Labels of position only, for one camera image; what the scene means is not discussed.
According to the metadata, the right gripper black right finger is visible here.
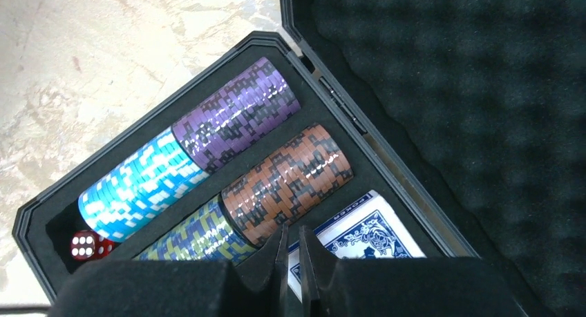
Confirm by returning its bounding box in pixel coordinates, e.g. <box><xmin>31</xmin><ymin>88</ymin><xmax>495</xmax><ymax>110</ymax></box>
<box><xmin>299</xmin><ymin>226</ymin><xmax>524</xmax><ymax>316</ymax></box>

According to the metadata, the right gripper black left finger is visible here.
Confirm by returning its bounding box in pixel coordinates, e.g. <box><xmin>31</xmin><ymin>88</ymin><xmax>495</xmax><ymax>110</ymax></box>
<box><xmin>48</xmin><ymin>227</ymin><xmax>288</xmax><ymax>316</ymax></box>

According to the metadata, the blue backed playing card deck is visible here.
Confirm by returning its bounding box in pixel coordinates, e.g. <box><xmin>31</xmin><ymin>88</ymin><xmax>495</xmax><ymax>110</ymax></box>
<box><xmin>287</xmin><ymin>190</ymin><xmax>426</xmax><ymax>302</ymax></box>

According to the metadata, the black poker set case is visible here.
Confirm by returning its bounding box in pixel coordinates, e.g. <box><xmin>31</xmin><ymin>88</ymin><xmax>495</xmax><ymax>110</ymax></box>
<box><xmin>1</xmin><ymin>0</ymin><xmax>585</xmax><ymax>316</ymax></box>

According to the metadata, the red die left slot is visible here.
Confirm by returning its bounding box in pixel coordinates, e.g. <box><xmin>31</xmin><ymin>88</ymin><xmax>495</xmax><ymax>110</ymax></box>
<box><xmin>69</xmin><ymin>230</ymin><xmax>115</xmax><ymax>261</ymax></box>

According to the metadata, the light blue poker chip roll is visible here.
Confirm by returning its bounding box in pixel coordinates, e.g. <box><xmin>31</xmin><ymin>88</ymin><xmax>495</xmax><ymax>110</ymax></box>
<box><xmin>78</xmin><ymin>128</ymin><xmax>209</xmax><ymax>242</ymax></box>

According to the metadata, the green blue poker chip roll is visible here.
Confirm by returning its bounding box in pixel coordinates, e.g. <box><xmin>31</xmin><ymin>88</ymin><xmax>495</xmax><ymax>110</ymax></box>
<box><xmin>133</xmin><ymin>195</ymin><xmax>257</xmax><ymax>265</ymax></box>

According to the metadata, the brown black poker chip roll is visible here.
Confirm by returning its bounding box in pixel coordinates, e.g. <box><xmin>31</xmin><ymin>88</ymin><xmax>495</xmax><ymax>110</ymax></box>
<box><xmin>221</xmin><ymin>123</ymin><xmax>354</xmax><ymax>247</ymax></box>

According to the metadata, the lavender poker chip roll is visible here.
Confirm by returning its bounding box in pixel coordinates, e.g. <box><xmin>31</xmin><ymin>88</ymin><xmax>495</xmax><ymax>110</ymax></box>
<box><xmin>171</xmin><ymin>57</ymin><xmax>301</xmax><ymax>174</ymax></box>

